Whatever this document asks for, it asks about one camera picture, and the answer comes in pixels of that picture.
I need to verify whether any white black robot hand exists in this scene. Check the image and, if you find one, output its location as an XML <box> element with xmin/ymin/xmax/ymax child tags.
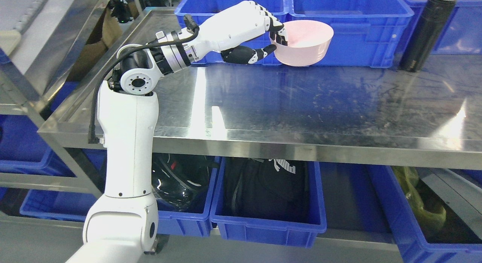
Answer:
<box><xmin>187</xmin><ymin>2</ymin><xmax>288</xmax><ymax>64</ymax></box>

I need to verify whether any blue crate top left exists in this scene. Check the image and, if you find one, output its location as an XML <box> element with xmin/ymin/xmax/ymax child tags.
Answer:
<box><xmin>174</xmin><ymin>0</ymin><xmax>290</xmax><ymax>66</ymax></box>

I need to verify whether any black puma bag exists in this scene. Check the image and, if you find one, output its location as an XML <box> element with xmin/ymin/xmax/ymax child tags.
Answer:
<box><xmin>223</xmin><ymin>157</ymin><xmax>310</xmax><ymax>222</ymax></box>

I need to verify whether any blue crate top middle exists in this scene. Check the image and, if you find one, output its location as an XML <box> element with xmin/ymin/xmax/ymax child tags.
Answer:
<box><xmin>288</xmin><ymin>0</ymin><xmax>414</xmax><ymax>68</ymax></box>

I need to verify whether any blue bin far left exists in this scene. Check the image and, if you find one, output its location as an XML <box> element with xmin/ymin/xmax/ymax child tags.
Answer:
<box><xmin>0</xmin><ymin>81</ymin><xmax>81</xmax><ymax>177</ymax></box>

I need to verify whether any blue bin lower right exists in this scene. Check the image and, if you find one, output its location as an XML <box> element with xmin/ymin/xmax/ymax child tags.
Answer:
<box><xmin>367</xmin><ymin>165</ymin><xmax>482</xmax><ymax>263</ymax></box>

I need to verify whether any pink plastic bowl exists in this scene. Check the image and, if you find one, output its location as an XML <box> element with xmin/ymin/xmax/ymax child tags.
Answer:
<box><xmin>271</xmin><ymin>20</ymin><xmax>334</xmax><ymax>67</ymax></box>

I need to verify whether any black thermos bottle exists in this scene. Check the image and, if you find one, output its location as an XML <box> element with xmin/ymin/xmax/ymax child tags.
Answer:
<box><xmin>399</xmin><ymin>0</ymin><xmax>457</xmax><ymax>72</ymax></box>

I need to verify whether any blue crate top right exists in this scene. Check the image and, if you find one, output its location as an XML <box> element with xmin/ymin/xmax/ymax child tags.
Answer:
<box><xmin>395</xmin><ymin>0</ymin><xmax>482</xmax><ymax>55</ymax></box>

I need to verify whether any black helmet with visor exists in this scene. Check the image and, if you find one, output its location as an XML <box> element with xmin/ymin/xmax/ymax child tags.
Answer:
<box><xmin>151</xmin><ymin>153</ymin><xmax>220</xmax><ymax>212</ymax></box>

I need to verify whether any stainless steel shelf table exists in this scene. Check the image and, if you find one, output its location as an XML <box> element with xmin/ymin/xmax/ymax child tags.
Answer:
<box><xmin>0</xmin><ymin>0</ymin><xmax>482</xmax><ymax>197</ymax></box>

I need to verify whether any blue bin lower left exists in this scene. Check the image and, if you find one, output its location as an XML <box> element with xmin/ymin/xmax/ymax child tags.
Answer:
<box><xmin>20</xmin><ymin>157</ymin><xmax>221</xmax><ymax>237</ymax></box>

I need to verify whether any blue crate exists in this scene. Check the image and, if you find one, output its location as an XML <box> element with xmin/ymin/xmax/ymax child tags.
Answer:
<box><xmin>174</xmin><ymin>0</ymin><xmax>290</xmax><ymax>66</ymax></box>
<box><xmin>288</xmin><ymin>0</ymin><xmax>414</xmax><ymax>68</ymax></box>
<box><xmin>395</xmin><ymin>0</ymin><xmax>482</xmax><ymax>55</ymax></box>

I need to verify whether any blue bin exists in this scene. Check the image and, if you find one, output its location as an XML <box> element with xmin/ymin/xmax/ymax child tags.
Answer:
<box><xmin>20</xmin><ymin>157</ymin><xmax>221</xmax><ymax>237</ymax></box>
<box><xmin>0</xmin><ymin>81</ymin><xmax>81</xmax><ymax>177</ymax></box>
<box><xmin>367</xmin><ymin>165</ymin><xmax>482</xmax><ymax>263</ymax></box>
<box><xmin>209</xmin><ymin>157</ymin><xmax>327</xmax><ymax>248</ymax></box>

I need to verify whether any yellow green plastic bag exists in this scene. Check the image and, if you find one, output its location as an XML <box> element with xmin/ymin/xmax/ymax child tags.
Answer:
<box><xmin>391</xmin><ymin>166</ymin><xmax>447</xmax><ymax>238</ymax></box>

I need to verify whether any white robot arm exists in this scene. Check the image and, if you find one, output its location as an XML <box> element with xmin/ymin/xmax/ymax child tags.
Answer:
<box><xmin>67</xmin><ymin>26</ymin><xmax>199</xmax><ymax>263</ymax></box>

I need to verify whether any blue bin lower middle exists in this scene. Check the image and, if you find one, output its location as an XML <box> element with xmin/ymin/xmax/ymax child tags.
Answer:
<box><xmin>209</xmin><ymin>157</ymin><xmax>327</xmax><ymax>248</ymax></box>

